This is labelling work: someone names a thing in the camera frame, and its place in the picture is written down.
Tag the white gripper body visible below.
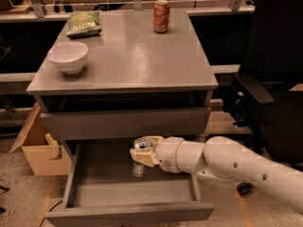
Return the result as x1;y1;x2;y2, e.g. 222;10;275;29
155;137;184;173

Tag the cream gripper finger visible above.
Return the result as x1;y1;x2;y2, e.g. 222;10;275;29
144;135;164;147
130;148;158;167

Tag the blue silver redbull can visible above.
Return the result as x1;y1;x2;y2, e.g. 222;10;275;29
132;137;153;178

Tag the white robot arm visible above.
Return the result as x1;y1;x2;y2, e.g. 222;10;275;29
130;136;303;214

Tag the closed grey top drawer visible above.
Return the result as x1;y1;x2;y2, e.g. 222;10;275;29
41;107;210;140

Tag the open grey middle drawer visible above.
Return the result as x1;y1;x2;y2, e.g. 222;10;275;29
46;139;214;227

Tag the grey drawer cabinet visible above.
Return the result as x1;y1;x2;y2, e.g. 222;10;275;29
26;9;219;227

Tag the orange soda can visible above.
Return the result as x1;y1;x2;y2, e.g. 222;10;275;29
153;0;169;33

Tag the black office chair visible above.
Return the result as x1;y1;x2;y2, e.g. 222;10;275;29
205;0;303;197

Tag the open cardboard box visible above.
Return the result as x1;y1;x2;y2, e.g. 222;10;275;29
9;104;72;176

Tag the white ceramic bowl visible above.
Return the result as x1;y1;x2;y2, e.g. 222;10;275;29
47;42;89;74

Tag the green chip bag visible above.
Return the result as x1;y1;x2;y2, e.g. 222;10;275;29
65;12;101;38

